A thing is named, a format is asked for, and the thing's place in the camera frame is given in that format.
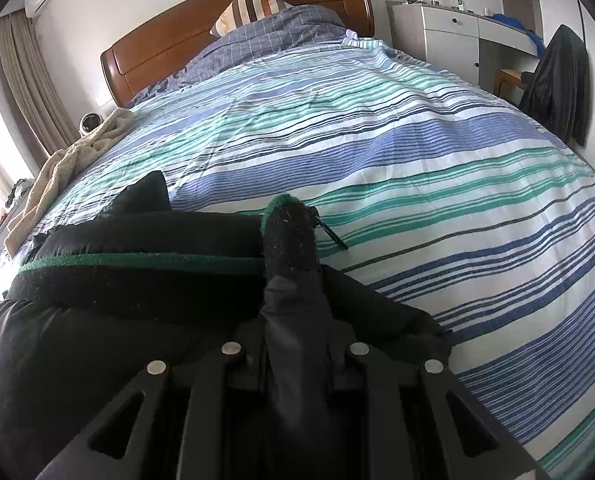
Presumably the black puffer jacket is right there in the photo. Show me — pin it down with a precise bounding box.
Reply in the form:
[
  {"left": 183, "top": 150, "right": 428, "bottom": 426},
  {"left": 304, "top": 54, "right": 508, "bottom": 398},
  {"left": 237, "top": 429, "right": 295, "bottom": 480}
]
[{"left": 0, "top": 171, "right": 451, "bottom": 479}]

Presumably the striped bed duvet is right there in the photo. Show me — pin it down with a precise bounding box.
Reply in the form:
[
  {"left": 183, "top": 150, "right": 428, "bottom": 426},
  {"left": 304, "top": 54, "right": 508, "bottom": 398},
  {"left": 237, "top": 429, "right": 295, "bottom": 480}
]
[{"left": 10, "top": 32, "right": 595, "bottom": 479}]

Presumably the cream fleece garment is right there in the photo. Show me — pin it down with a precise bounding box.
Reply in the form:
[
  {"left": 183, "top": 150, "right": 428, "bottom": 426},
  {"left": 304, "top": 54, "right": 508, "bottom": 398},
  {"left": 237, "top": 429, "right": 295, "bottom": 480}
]
[{"left": 4, "top": 108, "right": 135, "bottom": 257}]

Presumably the dark jacket on chair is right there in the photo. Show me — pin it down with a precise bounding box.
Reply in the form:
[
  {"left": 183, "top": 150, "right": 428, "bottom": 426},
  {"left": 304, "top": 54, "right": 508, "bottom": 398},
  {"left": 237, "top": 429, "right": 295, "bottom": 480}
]
[{"left": 519, "top": 25, "right": 591, "bottom": 145}]

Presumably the wooden chair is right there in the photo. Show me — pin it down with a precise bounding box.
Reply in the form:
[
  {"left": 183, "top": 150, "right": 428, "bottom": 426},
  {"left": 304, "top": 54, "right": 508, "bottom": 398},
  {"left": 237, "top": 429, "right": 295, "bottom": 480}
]
[{"left": 493, "top": 68, "right": 529, "bottom": 105}]

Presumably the blue cloth on desk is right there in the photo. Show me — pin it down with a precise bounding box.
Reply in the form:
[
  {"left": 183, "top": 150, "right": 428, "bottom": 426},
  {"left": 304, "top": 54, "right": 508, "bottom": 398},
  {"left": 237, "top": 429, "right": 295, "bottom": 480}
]
[{"left": 491, "top": 13, "right": 546, "bottom": 58}]

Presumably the white desk with drawers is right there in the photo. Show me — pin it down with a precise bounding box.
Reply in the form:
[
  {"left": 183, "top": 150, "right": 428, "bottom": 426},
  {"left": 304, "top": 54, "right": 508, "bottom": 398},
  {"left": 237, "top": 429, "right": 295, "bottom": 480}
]
[{"left": 386, "top": 1, "right": 538, "bottom": 91}]

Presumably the wooden headboard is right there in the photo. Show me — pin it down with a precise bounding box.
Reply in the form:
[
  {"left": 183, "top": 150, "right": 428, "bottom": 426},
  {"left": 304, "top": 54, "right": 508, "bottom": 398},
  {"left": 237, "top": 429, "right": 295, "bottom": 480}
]
[{"left": 100, "top": 0, "right": 375, "bottom": 107}]

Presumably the beige curtain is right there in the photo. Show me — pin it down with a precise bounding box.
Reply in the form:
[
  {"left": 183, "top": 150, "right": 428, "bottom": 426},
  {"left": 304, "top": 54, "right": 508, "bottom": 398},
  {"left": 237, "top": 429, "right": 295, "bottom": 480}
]
[{"left": 0, "top": 10, "right": 80, "bottom": 159}]

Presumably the blue checked pillow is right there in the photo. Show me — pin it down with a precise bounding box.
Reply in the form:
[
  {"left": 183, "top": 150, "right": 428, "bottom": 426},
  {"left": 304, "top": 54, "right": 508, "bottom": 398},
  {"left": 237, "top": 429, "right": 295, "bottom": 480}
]
[{"left": 127, "top": 4, "right": 347, "bottom": 108}]

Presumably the brown striped cushion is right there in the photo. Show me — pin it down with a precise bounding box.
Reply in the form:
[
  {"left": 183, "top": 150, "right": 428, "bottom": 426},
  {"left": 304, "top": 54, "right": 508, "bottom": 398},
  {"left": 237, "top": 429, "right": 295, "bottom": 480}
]
[{"left": 210, "top": 0, "right": 292, "bottom": 38}]

